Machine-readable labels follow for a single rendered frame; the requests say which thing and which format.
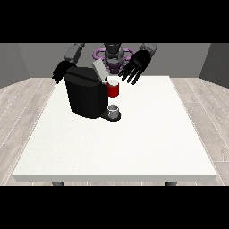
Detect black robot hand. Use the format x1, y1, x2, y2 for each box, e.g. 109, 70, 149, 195
51, 60, 76, 85
118, 49, 152, 86

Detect black coffee machine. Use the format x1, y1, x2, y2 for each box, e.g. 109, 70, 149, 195
64, 65, 122, 122

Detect pale grey machine lid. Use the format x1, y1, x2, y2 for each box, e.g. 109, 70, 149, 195
90, 58, 109, 82

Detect red pod holder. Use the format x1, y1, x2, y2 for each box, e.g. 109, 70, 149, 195
106, 80, 121, 98

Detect grey robot trunk purple rings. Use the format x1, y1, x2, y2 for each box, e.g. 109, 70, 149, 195
92, 43, 134, 74

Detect small grey cup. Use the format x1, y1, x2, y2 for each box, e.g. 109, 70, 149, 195
106, 104, 121, 120

